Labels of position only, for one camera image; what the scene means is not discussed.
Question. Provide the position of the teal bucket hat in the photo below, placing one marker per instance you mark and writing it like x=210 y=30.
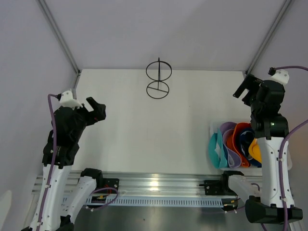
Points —
x=216 y=150

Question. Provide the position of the orange bucket hat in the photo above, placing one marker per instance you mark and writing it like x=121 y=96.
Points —
x=237 y=144

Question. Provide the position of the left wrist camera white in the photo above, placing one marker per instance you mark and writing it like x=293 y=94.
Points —
x=68 y=98

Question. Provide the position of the right aluminium frame post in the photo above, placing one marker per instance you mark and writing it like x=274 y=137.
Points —
x=281 y=14

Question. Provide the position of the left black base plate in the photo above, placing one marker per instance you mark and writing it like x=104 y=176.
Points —
x=108 y=183

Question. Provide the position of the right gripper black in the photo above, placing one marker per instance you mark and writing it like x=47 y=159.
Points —
x=251 y=83

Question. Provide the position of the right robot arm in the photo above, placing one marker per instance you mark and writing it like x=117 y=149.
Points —
x=274 y=203

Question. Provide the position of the blue cap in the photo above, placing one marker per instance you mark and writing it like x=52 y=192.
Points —
x=246 y=137

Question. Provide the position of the black wire hat stand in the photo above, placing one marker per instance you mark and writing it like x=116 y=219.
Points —
x=158 y=88

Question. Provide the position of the aluminium mounting rail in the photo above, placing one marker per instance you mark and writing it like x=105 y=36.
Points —
x=151 y=184

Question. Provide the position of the left aluminium frame post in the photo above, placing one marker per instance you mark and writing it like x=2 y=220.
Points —
x=58 y=34

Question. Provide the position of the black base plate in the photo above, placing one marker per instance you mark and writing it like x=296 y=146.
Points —
x=214 y=187
x=108 y=183

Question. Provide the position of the white plastic basket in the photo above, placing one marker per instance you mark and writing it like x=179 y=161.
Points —
x=213 y=128

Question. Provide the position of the lavender bucket hat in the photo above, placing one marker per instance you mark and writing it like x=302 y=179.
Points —
x=227 y=131

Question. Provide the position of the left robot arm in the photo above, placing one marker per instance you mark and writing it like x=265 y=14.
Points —
x=68 y=123

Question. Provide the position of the aluminium frame post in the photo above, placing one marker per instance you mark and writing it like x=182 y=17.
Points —
x=58 y=34
x=281 y=14

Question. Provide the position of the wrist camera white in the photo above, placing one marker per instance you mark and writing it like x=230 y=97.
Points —
x=68 y=98
x=279 y=75

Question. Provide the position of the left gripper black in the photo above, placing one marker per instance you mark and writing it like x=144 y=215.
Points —
x=98 y=113

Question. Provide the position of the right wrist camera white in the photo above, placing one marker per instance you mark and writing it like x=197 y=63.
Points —
x=279 y=75

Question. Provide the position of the yellow bucket hat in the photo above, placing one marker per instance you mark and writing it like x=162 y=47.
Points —
x=254 y=151

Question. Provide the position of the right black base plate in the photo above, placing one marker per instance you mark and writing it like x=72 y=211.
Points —
x=214 y=187

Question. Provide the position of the white slotted cable duct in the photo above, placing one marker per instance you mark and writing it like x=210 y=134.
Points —
x=167 y=201

